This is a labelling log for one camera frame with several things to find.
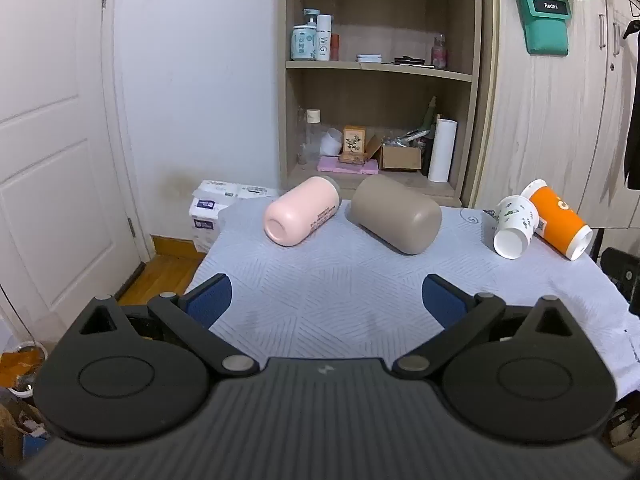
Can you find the white plastic cup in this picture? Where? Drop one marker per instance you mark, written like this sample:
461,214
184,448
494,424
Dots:
331,144

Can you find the orange plastic bag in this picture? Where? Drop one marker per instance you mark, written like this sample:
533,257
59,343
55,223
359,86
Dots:
17,367

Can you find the small orange box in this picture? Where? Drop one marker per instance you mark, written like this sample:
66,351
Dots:
335,47

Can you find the white tube bottle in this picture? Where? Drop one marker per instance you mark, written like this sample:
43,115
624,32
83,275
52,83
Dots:
324,40

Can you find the dark green bottle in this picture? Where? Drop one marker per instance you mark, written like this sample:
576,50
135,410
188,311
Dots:
429,125

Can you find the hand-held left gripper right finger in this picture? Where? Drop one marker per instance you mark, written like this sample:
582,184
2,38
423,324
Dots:
442,301

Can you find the black chair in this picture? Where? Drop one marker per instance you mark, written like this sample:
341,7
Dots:
620,270

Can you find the clear glass bottle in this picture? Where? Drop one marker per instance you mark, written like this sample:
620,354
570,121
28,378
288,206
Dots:
301,140

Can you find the taupe cup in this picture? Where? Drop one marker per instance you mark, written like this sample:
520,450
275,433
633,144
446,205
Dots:
395,215

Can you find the white bowl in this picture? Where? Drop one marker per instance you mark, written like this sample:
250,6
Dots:
22,389

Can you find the open cardboard box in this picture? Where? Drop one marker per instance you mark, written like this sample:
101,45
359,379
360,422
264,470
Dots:
400,159

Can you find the beige floral box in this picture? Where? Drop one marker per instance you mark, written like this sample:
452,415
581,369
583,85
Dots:
354,140

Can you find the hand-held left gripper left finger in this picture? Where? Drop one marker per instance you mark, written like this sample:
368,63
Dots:
210,300

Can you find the black hanging garment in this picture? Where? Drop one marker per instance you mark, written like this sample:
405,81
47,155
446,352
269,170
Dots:
635,135

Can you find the orange paper cup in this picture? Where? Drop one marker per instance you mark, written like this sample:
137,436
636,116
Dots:
560,220

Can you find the flat white case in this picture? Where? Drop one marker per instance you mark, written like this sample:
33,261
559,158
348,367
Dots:
369,58

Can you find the white tissue pack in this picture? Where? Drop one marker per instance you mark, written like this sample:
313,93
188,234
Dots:
205,220

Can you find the wooden shelf unit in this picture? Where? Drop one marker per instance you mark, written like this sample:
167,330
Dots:
380,71

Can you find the teal pump bottle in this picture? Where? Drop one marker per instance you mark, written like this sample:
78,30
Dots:
303,42

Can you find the flat black item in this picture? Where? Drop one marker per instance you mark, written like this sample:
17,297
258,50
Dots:
409,61

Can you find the white patterned paper cup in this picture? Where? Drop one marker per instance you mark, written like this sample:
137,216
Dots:
515,222

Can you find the teal hanging pouch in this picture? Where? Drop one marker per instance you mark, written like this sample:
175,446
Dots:
545,30

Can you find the white paper roll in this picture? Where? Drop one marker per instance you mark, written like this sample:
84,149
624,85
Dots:
442,152

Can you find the small wooden box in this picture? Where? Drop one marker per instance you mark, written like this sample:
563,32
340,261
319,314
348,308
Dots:
353,158

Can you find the light blue patterned tablecloth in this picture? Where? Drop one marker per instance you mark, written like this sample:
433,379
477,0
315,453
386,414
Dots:
340,280

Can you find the pink cup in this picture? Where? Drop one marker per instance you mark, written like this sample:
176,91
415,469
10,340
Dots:
302,210

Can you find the clear bottle beige cap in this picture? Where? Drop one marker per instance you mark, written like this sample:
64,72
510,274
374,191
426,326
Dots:
313,137

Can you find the flat pink box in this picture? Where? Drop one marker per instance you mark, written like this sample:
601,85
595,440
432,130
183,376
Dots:
345,167

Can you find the light wooden wardrobe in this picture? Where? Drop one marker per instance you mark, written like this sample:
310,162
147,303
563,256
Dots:
520,135

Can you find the small pink bottle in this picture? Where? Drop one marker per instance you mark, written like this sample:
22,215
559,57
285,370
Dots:
439,55

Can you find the white door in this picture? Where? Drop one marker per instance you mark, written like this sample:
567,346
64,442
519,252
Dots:
50,160

